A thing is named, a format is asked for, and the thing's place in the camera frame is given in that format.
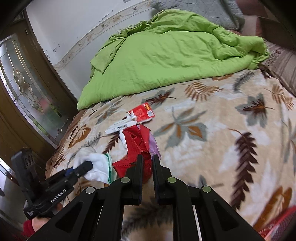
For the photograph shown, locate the white green sock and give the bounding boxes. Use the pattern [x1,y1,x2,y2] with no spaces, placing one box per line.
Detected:
[73,147,116,184]

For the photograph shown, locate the red torn wrapper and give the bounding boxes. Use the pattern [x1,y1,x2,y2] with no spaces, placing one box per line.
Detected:
[112,124,161,183]

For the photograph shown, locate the red small carton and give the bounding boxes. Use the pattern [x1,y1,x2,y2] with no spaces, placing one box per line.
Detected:
[129,102,155,123]

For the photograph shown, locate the red mesh trash basket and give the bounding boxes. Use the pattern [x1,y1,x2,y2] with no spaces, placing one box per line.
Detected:
[258,206,295,240]

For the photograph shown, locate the person's left hand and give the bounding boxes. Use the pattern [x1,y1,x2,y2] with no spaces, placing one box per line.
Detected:
[32,203,63,232]

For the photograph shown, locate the white barcode tube box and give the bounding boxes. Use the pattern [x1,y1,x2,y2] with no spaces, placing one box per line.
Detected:
[105,115,137,135]

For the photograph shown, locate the wooden glass panel door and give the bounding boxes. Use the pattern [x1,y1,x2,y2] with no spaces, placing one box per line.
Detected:
[1,11,77,165]

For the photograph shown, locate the leaf pattern beige blanket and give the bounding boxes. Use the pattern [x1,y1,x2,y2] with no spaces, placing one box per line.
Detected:
[46,70,295,230]

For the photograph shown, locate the green quilt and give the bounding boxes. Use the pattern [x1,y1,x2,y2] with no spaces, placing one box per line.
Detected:
[77,9,269,110]

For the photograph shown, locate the striped brown pillow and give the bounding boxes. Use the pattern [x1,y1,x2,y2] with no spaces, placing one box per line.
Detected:
[259,40,296,97]

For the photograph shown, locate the grey quilted pillow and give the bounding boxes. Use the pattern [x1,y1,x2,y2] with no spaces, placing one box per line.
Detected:
[151,0,245,32]

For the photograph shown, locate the brown wooden headboard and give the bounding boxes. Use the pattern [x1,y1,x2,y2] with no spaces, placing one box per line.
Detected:
[236,0,295,51]

